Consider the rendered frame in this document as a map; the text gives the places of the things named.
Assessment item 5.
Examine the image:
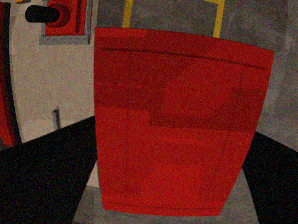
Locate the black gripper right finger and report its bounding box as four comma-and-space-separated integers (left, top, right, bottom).
242, 131, 298, 224

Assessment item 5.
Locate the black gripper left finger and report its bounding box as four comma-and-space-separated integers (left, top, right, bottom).
0, 116, 98, 224

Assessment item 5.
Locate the yellow rectangular frame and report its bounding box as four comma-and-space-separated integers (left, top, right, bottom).
122, 0, 225, 39

